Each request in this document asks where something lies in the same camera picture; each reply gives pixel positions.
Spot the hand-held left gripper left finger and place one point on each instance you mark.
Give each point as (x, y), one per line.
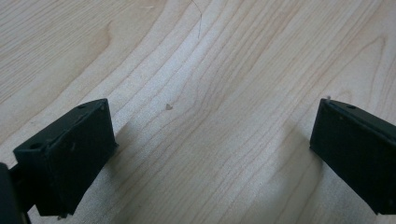
(67, 163)

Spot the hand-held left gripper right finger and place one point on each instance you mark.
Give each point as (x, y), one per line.
(355, 146)

